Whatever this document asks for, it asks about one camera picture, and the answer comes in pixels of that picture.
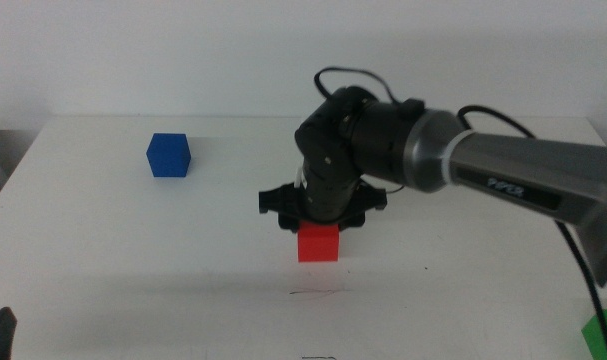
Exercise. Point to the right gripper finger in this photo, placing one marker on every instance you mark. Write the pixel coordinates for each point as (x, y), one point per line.
(289, 223)
(352, 223)

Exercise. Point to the red cube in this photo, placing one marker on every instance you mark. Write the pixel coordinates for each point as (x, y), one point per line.
(318, 244)

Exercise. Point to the blue cube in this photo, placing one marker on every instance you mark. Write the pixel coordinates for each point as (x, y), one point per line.
(168, 156)

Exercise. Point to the green cube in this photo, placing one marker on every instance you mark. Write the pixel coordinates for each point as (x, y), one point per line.
(594, 340)

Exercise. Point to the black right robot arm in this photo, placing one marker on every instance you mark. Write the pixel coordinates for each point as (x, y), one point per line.
(508, 165)

